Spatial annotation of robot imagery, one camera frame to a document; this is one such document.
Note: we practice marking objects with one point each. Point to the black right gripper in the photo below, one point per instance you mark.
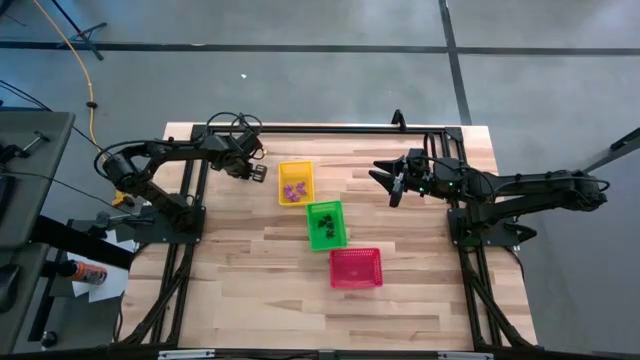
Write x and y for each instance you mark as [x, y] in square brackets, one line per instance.
[420, 180]

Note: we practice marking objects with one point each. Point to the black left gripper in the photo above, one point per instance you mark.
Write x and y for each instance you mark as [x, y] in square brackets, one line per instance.
[237, 162]

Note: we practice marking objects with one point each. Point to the purple plastic decoration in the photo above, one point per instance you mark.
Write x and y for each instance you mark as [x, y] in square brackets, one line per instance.
[289, 190]
[301, 187]
[294, 198]

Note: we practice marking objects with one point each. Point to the yellow plastic basket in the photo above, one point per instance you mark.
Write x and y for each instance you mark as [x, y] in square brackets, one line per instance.
[305, 172]

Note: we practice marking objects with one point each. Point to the black plastic spider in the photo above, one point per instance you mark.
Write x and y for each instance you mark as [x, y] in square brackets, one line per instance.
[330, 219]
[330, 233]
[323, 223]

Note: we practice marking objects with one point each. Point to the red plastic basket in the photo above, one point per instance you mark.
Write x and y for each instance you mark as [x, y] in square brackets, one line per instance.
[367, 260]

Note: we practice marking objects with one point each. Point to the green plastic basket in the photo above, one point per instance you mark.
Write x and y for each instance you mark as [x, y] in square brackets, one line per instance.
[320, 242]

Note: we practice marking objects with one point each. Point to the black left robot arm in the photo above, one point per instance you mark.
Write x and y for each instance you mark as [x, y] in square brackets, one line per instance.
[170, 147]

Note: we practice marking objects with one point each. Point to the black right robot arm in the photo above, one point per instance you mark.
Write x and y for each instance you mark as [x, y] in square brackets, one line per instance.
[540, 187]

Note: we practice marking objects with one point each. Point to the white paper sheet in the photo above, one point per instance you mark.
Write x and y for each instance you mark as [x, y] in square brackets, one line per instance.
[112, 285]

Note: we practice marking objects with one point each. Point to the black crossbar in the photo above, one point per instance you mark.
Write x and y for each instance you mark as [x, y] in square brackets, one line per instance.
[80, 242]

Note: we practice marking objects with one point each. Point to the orange spray can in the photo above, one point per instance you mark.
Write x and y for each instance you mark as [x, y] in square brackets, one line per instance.
[87, 273]

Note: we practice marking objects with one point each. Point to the black silver hand tool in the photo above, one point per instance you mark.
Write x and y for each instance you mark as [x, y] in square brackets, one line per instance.
[30, 145]

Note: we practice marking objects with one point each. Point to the black floor tripod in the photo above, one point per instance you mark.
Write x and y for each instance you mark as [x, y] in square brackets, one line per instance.
[75, 27]

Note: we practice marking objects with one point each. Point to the grey side table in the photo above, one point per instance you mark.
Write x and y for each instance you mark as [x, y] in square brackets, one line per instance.
[30, 215]

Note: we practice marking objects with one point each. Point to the grey metal bar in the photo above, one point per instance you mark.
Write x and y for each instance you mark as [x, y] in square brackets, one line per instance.
[615, 150]

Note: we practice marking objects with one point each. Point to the small black wheel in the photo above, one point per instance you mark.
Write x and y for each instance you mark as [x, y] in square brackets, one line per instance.
[48, 339]

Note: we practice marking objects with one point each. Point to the black computer mouse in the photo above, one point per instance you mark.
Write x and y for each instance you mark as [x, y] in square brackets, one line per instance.
[7, 287]

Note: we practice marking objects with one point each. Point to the grey desk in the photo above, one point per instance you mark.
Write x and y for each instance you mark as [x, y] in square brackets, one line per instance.
[15, 332]

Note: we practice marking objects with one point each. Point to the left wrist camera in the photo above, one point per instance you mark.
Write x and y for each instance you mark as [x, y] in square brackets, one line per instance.
[247, 140]

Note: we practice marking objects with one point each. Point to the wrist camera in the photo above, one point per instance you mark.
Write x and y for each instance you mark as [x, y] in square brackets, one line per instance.
[417, 157]
[247, 140]

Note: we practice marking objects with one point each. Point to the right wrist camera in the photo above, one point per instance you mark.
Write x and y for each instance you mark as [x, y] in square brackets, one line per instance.
[417, 157]

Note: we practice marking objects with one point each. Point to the black frame hook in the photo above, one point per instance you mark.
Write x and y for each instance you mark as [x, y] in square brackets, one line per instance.
[398, 118]

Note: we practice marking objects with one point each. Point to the black aluminium table frame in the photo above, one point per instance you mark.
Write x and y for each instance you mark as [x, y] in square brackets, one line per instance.
[325, 129]

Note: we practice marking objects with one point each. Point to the silver edge bracket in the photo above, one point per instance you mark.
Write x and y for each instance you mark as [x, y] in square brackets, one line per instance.
[186, 354]
[465, 356]

